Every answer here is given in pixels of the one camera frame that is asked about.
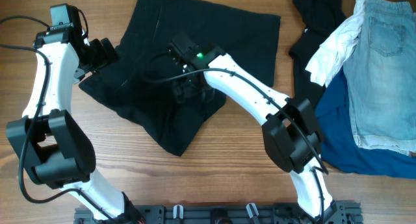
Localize white garment in pile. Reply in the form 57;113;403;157
305;0;367;87

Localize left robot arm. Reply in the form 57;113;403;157
6;4;144;223

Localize black shorts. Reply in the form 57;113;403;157
79;0;281;156

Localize light blue denim shorts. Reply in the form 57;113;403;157
343;0;415;156

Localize black garment in pile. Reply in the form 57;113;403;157
289;0;346;107

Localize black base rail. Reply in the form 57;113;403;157
73;201;363;224

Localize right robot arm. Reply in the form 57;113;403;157
169;33;333;222

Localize left black camera cable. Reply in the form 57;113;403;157
0;15;114;221

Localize blue garment in pile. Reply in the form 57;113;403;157
315;71;415;179

